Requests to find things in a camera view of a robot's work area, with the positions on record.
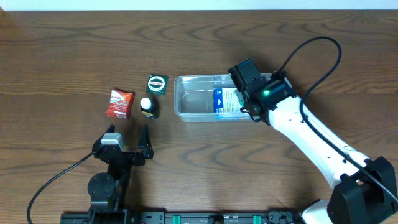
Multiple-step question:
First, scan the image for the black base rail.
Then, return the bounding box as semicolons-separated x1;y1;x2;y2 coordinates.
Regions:
60;210;303;224

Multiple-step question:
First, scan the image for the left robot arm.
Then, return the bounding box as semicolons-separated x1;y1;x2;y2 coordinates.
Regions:
86;125;154;224

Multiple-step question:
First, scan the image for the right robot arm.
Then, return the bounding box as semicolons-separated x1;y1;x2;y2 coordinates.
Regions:
228;59;397;223

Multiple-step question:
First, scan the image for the red Panadol box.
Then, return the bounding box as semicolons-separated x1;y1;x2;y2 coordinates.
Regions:
105;90;135;119

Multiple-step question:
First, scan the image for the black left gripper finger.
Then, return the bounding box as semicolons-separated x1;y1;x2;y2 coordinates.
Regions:
137;124;154;159
98;124;115;144

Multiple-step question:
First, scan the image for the clear plastic container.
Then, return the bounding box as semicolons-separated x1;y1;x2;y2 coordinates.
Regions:
174;74;247;122

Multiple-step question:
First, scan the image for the dark syrup bottle white cap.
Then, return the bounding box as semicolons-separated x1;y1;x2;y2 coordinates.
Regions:
140;97;159;119

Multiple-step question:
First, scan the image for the green Zam-Buk box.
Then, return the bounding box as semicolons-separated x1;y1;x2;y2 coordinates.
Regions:
146;74;169;96

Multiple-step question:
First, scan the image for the blue fever patch box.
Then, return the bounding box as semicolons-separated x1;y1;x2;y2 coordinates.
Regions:
213;88;250;120

